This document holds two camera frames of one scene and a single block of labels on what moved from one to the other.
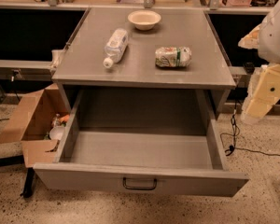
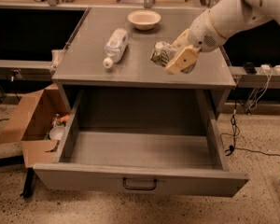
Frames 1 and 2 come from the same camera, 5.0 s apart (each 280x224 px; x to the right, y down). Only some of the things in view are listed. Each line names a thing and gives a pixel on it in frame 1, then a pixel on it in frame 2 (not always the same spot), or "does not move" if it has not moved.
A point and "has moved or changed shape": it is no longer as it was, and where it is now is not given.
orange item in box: (64, 119) does not move
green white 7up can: (173, 56) has moved or changed shape
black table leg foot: (29, 189) does not move
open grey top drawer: (138, 141) does not move
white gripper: (275, 36) -> (203, 33)
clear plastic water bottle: (115, 47) does not move
